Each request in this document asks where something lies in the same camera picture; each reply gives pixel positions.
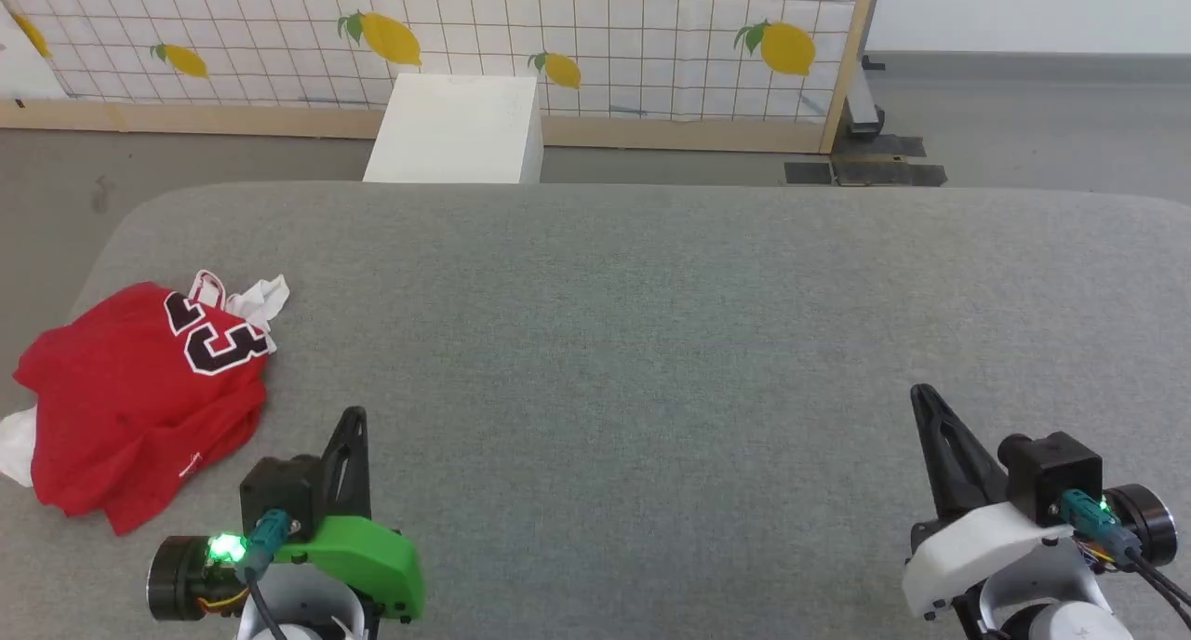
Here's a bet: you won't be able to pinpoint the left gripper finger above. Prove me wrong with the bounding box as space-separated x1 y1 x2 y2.
320 406 371 522

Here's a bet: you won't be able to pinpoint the lemon print partition wooden frame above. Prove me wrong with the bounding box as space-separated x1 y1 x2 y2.
0 0 881 154

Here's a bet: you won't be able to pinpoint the gripper teal plug cable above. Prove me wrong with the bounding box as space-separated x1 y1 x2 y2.
1061 489 1191 627
233 508 295 640

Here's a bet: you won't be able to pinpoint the grey fabric sofa cushion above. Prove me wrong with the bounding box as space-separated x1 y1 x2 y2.
0 180 1191 640

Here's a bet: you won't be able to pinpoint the left gripper teal plug cable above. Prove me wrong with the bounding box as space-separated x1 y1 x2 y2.
233 508 295 640

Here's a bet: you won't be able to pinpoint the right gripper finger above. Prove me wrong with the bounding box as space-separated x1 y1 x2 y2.
909 384 1011 522

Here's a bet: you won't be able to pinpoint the right gripper teal plug cable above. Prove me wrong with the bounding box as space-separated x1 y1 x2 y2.
1061 489 1191 627

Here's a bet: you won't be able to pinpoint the metal partition foot with caster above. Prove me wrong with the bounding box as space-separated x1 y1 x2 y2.
842 54 887 139

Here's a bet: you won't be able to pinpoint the red basketball jersey white sleeves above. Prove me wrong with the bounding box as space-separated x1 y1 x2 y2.
0 270 291 537

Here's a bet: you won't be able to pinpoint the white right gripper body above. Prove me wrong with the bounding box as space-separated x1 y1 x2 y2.
901 484 1179 620

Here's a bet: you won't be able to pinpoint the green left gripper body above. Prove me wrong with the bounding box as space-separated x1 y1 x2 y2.
147 515 425 622

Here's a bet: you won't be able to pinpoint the white box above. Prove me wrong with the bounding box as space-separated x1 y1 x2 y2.
363 73 545 185

